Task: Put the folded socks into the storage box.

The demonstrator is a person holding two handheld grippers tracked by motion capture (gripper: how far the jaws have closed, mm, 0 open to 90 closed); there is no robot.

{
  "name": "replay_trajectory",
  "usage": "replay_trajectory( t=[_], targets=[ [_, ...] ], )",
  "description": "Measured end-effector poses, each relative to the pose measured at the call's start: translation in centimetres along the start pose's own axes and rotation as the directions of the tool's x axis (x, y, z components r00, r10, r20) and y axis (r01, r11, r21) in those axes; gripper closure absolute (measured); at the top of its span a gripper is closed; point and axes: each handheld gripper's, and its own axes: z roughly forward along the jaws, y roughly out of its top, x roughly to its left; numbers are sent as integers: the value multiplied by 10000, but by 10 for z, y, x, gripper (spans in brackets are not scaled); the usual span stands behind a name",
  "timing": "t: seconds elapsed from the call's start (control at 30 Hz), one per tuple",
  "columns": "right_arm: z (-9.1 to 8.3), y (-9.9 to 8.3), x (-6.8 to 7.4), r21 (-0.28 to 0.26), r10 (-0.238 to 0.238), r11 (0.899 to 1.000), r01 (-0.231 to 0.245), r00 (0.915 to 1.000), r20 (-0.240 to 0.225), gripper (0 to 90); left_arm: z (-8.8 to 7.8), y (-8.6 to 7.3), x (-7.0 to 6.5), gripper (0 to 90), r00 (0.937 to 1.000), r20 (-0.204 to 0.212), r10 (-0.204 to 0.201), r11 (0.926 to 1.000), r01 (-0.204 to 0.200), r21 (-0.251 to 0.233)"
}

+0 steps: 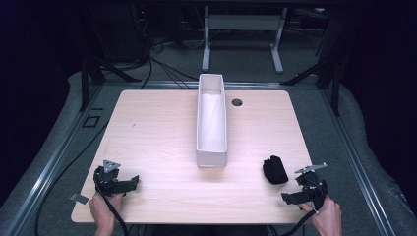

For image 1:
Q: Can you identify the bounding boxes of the aluminium floor rail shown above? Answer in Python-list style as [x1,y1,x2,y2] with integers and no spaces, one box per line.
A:
[0,84,105,236]
[319,88,396,236]
[141,79,283,90]

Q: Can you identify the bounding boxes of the long black floor cable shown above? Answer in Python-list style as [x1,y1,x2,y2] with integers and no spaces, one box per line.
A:
[33,120,110,236]

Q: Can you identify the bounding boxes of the person's right hand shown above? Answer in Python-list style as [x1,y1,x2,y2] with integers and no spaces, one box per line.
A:
[297,196,343,236]

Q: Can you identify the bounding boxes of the bundle of black floor cables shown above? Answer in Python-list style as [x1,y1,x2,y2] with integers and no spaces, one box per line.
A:
[129,6,201,90]

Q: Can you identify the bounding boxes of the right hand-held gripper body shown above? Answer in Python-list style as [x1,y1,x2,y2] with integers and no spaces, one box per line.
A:
[293,162,329,211]

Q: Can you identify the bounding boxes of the white metal desk frame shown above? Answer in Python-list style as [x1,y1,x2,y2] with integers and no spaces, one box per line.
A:
[201,4,289,75]

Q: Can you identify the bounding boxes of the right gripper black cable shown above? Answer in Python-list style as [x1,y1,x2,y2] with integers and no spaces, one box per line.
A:
[280,208,320,236]

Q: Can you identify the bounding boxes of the person's left hand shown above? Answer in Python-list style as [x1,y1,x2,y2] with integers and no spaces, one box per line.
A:
[89,192,125,231]

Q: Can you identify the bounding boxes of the black metal stand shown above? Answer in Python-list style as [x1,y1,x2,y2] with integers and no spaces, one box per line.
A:
[280,53,342,117]
[79,53,143,113]

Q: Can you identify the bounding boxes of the long white box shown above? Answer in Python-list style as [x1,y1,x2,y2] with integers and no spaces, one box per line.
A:
[195,73,229,168]

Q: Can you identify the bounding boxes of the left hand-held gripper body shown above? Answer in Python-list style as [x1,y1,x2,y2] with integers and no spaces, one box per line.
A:
[92,159,126,198]

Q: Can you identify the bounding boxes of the black rolled cloth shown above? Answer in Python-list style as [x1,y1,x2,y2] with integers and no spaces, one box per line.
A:
[262,154,290,186]

